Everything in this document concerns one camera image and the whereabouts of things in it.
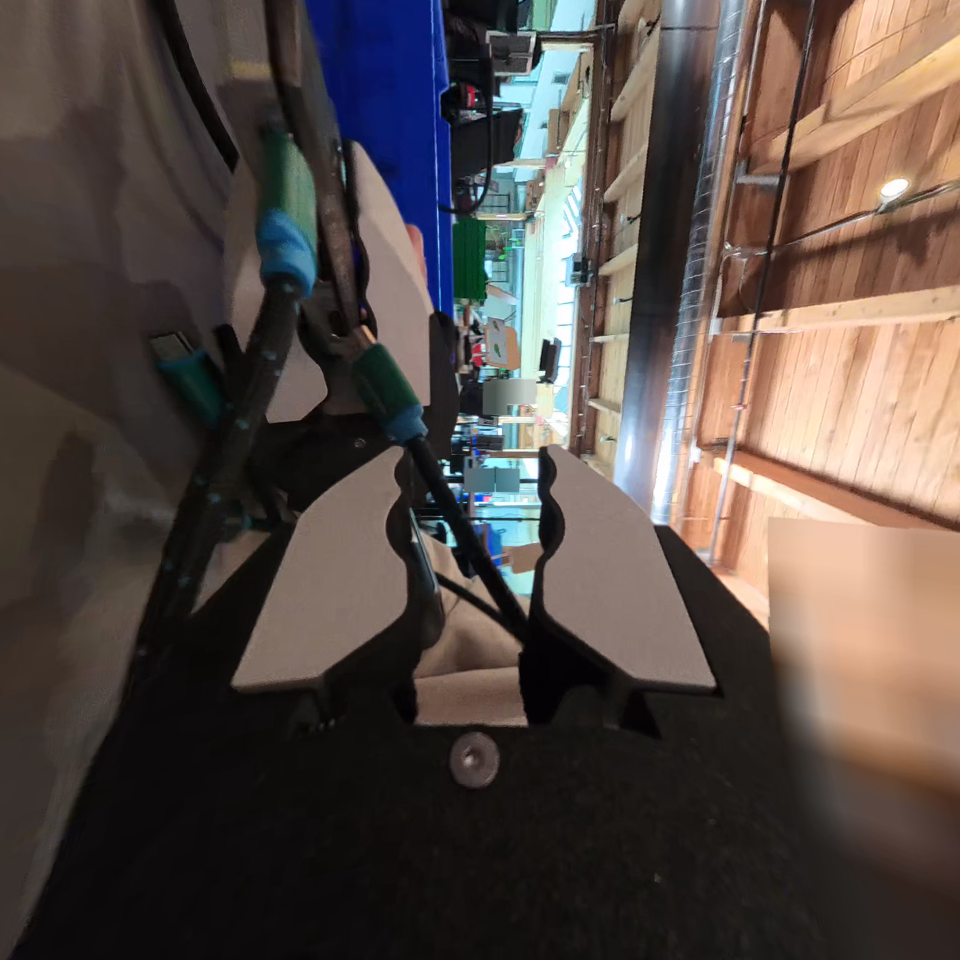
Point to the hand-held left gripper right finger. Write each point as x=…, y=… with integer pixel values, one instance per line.
x=622, y=600

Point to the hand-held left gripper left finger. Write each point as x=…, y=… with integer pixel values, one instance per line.
x=330, y=592

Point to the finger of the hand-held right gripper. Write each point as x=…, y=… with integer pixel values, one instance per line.
x=292, y=390
x=390, y=262

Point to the blue storage bin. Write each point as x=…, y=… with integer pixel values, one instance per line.
x=390, y=90

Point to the person's right hand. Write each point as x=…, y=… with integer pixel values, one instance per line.
x=417, y=251

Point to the stack of green bins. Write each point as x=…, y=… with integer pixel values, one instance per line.
x=469, y=259

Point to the wooden board green leaves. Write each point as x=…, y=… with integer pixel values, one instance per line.
x=502, y=345

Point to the person's beige hoodie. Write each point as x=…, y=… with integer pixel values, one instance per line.
x=465, y=660

